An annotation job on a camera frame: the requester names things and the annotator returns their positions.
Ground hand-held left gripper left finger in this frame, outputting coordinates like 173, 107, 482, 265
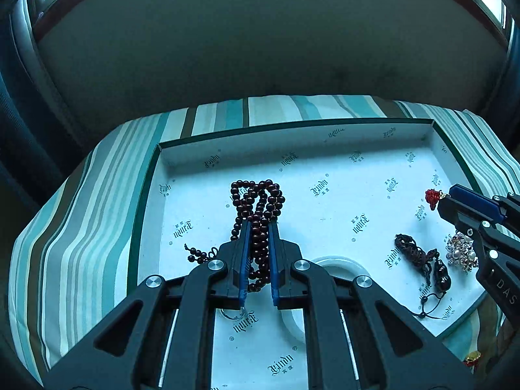
43, 221, 253, 390

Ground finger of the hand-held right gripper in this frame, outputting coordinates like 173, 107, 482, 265
436, 196, 505, 233
448, 184, 520, 229

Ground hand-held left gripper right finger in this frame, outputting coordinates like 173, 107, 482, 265
268, 221, 484, 390

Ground pearl rhinestone brooch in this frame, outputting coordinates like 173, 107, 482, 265
444, 231, 481, 271

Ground dark red bead bracelet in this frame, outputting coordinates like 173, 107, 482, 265
184, 178, 287, 294

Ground black cord pendant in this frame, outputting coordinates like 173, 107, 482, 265
393, 233, 452, 321

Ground white jade bangle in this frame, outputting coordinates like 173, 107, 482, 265
283, 255, 367, 345

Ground shallow printed cardboard box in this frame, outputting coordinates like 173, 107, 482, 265
127, 118, 489, 390

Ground gold charm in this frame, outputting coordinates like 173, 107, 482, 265
463, 350, 483, 371

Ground dark blue curtain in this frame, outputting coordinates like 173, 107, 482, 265
478, 20, 520, 135
0, 0, 84, 216

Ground striped tablecloth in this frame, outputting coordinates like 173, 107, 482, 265
8, 94, 520, 386

